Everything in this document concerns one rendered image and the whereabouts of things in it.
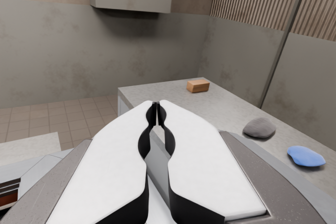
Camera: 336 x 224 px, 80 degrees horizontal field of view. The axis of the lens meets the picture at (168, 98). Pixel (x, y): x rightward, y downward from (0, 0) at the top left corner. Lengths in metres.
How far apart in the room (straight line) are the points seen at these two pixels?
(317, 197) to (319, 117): 2.09
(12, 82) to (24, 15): 0.83
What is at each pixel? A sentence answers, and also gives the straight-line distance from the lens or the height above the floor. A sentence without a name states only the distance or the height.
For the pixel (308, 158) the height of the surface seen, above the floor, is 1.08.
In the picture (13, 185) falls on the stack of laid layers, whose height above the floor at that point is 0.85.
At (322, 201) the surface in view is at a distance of 0.74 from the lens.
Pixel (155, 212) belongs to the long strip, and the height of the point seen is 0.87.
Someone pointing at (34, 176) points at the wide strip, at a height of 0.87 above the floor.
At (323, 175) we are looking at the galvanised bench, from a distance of 0.88.
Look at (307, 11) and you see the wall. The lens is 2.83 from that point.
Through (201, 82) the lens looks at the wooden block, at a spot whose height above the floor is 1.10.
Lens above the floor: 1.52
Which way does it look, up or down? 27 degrees down
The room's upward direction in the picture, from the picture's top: 7 degrees clockwise
